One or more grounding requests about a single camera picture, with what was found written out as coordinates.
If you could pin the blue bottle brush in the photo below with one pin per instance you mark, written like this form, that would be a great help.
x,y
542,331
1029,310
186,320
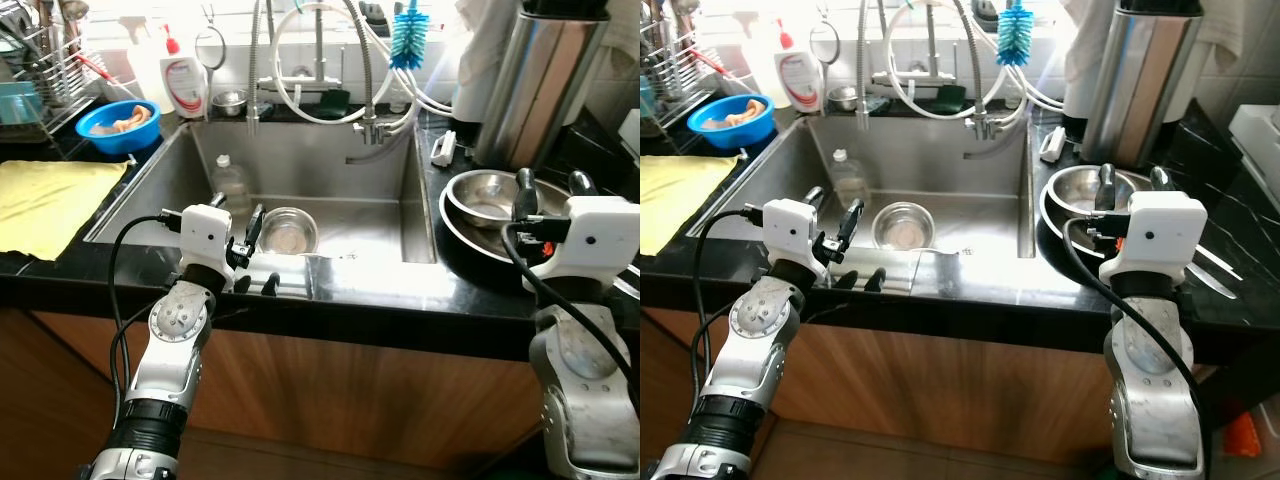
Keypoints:
x,y
408,45
1014,40

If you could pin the clear plastic bottle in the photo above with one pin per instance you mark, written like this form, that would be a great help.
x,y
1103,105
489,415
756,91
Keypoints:
x,y
850,180
230,185

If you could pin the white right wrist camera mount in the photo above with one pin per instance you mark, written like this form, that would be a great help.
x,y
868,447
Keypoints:
x,y
1160,235
600,240

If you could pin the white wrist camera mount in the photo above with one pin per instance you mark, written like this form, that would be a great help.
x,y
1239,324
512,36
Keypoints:
x,y
205,235
1160,235
600,240
793,230

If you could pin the orange object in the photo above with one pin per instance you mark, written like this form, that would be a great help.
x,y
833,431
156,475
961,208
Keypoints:
x,y
1240,435

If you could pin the yellow cloth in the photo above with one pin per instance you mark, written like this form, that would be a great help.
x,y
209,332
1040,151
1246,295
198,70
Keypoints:
x,y
50,205
675,200

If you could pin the stainless steel sink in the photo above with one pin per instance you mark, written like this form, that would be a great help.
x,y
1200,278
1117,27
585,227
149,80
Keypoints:
x,y
330,170
940,165

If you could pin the medium steel bowl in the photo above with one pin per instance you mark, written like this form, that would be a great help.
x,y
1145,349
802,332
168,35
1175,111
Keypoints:
x,y
480,195
1075,190

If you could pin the small steel bowl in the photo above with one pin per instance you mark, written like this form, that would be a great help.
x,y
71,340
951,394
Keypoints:
x,y
905,228
290,232

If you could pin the steel knife block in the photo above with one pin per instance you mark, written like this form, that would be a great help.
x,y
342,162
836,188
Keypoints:
x,y
1140,90
530,90

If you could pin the small steel cup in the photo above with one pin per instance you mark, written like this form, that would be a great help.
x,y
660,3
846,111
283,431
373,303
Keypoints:
x,y
230,103
843,99

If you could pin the white appliance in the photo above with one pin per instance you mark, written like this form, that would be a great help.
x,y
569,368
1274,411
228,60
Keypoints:
x,y
630,125
1255,140

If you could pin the green sponge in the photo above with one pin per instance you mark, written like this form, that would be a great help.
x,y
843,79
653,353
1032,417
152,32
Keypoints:
x,y
950,97
333,100

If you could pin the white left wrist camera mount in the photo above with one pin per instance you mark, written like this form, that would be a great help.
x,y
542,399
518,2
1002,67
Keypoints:
x,y
205,235
793,230

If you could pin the brown wooden cabinet front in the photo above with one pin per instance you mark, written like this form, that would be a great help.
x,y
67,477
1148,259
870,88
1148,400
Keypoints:
x,y
350,390
950,390

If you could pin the teal plastic container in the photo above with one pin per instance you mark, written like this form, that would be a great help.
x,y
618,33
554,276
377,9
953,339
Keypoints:
x,y
20,105
646,97

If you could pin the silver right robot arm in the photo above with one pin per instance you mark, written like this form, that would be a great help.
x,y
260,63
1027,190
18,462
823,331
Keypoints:
x,y
1150,360
575,360

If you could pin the blue plastic bowl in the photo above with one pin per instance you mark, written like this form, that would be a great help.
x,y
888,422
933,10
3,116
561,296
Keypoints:
x,y
730,135
115,143

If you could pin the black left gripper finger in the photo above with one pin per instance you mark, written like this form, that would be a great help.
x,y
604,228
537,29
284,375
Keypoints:
x,y
851,225
255,225
816,196
219,200

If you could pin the small white clip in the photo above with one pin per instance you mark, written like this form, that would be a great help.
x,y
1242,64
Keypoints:
x,y
443,150
1052,145

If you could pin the peach cloth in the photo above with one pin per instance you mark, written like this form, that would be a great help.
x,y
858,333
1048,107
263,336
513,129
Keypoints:
x,y
130,120
740,113

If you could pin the white soap pump bottle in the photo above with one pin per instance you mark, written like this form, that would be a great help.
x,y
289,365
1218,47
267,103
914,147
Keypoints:
x,y
800,85
185,90

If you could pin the large steel basin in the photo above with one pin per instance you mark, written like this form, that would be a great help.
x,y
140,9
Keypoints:
x,y
470,245
1092,255

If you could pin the silver flexible faucet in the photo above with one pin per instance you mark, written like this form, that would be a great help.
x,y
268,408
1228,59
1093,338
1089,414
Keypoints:
x,y
252,80
862,70

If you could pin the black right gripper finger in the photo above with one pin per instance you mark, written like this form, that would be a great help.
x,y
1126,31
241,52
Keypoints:
x,y
1107,190
1163,180
527,195
583,185

